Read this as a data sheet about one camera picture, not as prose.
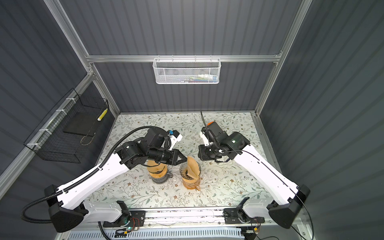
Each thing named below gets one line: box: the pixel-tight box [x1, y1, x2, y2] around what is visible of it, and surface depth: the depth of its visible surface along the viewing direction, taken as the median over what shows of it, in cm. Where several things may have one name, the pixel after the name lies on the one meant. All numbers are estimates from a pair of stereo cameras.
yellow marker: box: [97, 108, 108, 121], surface depth 84 cm
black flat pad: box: [62, 112, 103, 137], surface depth 77 cm
